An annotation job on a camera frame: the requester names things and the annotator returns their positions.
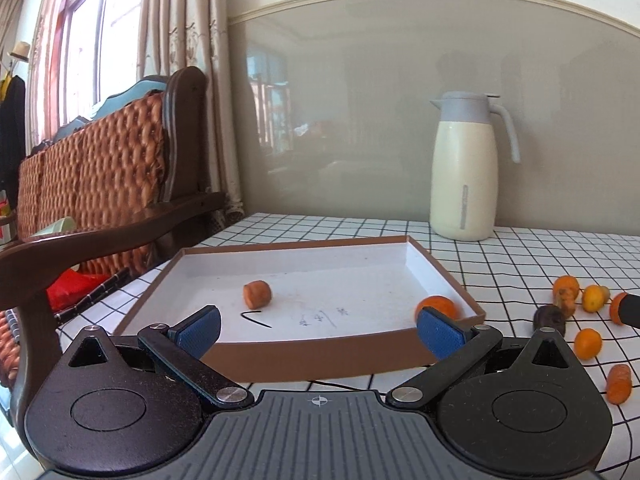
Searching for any white black checked tablecloth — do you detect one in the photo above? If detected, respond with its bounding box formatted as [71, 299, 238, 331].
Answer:
[55, 212, 640, 480]

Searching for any pale green cup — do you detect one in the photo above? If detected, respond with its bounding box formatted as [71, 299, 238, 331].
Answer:
[29, 216, 76, 239]

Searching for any small orange mandarin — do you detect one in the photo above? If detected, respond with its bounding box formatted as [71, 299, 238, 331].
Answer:
[573, 328, 603, 360]

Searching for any woven rattan sofa cover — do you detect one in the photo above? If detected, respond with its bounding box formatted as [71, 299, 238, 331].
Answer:
[17, 92, 167, 277]

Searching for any cream thermos jug grey lid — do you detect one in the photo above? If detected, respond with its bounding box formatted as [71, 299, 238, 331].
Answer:
[429, 91, 522, 242]

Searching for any dark purple fruit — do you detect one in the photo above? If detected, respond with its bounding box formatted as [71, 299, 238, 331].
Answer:
[533, 305, 567, 337]

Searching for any small yellow-orange kumquat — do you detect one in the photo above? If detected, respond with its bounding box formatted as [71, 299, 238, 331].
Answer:
[581, 285, 606, 313]

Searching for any beige embroidered curtain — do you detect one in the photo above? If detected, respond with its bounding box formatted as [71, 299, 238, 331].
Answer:
[140, 0, 246, 221]

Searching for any brown cardboard box white inside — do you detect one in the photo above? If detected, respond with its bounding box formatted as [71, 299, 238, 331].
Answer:
[111, 235, 487, 383]

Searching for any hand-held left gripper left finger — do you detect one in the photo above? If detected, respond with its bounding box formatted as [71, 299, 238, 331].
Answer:
[65, 305, 253, 411]

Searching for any red plastic bag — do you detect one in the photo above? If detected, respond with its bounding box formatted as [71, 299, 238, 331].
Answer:
[46, 269, 110, 312]

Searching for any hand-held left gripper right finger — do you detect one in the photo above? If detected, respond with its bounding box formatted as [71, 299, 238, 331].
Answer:
[385, 307, 576, 408]

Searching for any orange carrot piece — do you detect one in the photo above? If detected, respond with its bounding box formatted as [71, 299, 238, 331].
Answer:
[243, 280, 272, 309]
[606, 364, 633, 405]

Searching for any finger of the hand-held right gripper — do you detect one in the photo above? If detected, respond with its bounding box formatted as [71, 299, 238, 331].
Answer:
[618, 294, 640, 329]

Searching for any red framed window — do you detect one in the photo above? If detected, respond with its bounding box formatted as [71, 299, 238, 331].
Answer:
[52, 0, 151, 128]

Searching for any dark hanging coat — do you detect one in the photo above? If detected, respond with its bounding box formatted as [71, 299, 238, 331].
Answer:
[0, 75, 27, 211]

